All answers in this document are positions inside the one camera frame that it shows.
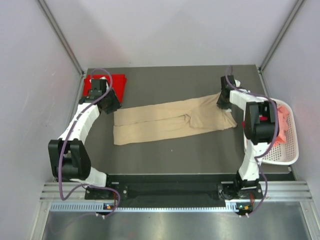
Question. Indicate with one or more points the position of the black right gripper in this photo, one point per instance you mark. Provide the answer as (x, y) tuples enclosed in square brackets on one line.
[(220, 104)]

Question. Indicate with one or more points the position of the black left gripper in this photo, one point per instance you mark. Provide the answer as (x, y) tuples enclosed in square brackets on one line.
[(116, 104)]

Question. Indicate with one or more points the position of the beige t shirt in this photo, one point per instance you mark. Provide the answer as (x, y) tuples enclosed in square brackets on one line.
[(170, 120)]

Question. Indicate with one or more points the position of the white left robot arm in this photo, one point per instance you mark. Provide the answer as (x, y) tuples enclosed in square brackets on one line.
[(68, 157)]

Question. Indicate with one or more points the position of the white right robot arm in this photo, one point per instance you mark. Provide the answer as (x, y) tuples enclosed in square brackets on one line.
[(247, 177)]

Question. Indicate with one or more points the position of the folded red t shirt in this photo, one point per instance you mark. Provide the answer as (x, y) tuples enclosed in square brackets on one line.
[(119, 83)]

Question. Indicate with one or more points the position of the crimson t shirt in basket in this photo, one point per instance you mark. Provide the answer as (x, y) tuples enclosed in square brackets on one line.
[(251, 120)]

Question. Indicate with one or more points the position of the pink t shirt in basket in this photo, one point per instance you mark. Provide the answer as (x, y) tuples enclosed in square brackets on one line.
[(282, 120)]

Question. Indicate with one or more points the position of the white plastic laundry basket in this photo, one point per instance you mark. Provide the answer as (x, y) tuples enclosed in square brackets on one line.
[(284, 153)]

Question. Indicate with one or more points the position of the aluminium corner post left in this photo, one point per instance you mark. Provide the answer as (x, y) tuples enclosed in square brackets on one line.
[(44, 7)]

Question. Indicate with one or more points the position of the aluminium corner post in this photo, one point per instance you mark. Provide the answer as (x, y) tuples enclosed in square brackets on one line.
[(284, 27), (44, 7)]

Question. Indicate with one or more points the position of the aluminium corner post right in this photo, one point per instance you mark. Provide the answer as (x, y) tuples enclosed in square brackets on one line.
[(284, 27)]

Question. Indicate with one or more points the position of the aluminium frame rail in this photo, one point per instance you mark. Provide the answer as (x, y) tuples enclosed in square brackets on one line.
[(276, 191)]

